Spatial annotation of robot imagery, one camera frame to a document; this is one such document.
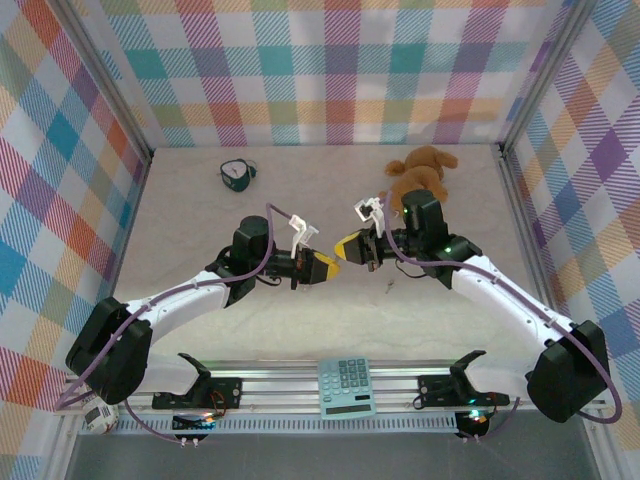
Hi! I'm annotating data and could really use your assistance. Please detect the brown plush toy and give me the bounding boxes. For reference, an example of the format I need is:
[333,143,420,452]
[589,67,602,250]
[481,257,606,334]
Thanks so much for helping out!
[378,146,460,211]

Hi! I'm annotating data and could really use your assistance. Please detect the teal alarm clock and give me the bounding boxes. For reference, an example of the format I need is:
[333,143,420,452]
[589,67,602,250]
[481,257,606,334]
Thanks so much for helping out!
[218,157,259,194]

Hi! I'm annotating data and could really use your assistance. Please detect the teal calculator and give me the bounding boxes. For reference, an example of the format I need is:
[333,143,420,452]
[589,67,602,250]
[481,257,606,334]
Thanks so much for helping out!
[317,356,376,420]

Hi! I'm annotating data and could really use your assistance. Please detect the newspaper print wrapped roll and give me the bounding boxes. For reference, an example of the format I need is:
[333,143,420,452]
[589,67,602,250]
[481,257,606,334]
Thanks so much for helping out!
[82,397,119,436]

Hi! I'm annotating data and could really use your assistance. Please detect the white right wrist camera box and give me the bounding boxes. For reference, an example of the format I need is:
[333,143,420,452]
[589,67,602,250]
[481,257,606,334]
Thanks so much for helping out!
[353,196,390,239]

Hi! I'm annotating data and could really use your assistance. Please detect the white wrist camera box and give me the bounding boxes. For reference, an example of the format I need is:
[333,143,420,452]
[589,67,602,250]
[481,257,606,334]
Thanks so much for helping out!
[288,213,320,251]
[353,196,390,239]

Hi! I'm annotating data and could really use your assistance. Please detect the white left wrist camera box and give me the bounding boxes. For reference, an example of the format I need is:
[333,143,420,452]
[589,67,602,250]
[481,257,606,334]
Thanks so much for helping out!
[288,213,320,251]

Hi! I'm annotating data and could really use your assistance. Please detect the aluminium side rail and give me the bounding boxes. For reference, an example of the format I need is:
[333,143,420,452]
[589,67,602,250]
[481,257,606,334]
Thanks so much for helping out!
[492,143,574,351]

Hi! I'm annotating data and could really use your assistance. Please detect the aluminium mounting rail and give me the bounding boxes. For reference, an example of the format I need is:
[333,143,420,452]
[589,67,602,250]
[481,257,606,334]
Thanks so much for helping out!
[53,358,610,417]

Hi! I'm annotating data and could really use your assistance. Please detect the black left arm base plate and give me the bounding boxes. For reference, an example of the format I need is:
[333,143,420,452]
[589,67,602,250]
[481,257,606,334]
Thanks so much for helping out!
[151,377,243,410]

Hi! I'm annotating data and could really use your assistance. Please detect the grey slotted cable duct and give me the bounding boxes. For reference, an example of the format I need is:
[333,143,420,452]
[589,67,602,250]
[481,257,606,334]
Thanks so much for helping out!
[78,416,464,437]

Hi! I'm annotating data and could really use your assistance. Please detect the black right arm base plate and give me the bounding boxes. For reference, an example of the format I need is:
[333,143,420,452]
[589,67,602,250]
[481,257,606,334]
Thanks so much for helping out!
[417,373,511,407]

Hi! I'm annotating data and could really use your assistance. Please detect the aluminium frame post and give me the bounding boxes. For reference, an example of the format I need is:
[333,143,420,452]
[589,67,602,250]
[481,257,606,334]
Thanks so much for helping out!
[47,0,155,160]
[498,0,596,156]

